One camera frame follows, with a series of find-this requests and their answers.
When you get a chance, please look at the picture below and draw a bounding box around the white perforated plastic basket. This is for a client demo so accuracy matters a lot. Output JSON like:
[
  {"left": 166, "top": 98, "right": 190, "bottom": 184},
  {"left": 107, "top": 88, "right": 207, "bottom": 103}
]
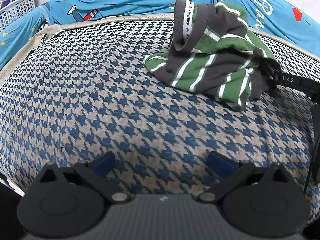
[{"left": 0, "top": 0, "right": 38, "bottom": 33}]

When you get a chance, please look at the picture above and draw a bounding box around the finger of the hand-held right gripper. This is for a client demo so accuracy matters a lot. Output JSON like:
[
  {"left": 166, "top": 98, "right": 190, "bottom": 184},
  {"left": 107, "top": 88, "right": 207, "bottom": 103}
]
[{"left": 262, "top": 64, "right": 320, "bottom": 95}]

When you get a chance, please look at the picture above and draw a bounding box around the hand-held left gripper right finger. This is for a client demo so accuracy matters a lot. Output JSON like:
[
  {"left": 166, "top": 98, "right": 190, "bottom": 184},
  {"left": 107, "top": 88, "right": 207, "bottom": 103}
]
[{"left": 197, "top": 151, "right": 288, "bottom": 203}]

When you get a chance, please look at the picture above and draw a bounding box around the blue beige houndstooth mat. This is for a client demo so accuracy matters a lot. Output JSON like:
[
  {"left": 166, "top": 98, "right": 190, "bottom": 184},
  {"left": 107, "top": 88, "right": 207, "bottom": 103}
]
[{"left": 0, "top": 15, "right": 320, "bottom": 228}]

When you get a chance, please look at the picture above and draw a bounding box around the green grey striped shirt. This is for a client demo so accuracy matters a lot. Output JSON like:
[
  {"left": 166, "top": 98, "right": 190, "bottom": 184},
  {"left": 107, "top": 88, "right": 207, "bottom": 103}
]
[{"left": 143, "top": 0, "right": 282, "bottom": 112}]

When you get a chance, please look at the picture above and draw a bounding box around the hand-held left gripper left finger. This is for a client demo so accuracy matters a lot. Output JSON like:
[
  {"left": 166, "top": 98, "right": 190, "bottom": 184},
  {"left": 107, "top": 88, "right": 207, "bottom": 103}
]
[{"left": 37, "top": 151, "right": 133, "bottom": 203}]

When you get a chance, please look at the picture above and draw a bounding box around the thin black cable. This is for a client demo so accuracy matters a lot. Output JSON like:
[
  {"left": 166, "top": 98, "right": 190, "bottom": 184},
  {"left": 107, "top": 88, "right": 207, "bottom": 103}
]
[{"left": 303, "top": 164, "right": 313, "bottom": 194}]

